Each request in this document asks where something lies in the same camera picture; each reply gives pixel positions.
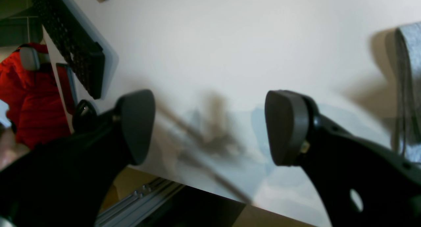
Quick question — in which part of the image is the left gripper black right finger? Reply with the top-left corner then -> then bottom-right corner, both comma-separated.
265,90 -> 421,227

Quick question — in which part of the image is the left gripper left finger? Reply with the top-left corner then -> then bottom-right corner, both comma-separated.
0,89 -> 156,227

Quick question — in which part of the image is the grey T-shirt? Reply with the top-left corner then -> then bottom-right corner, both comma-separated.
394,22 -> 421,166

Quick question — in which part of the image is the red cloth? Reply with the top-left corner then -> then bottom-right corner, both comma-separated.
0,43 -> 71,149

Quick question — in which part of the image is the black perforated keyboard panel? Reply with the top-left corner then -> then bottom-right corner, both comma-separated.
32,0 -> 105,99

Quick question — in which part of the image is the aluminium frame rail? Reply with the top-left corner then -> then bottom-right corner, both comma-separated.
94,178 -> 185,227

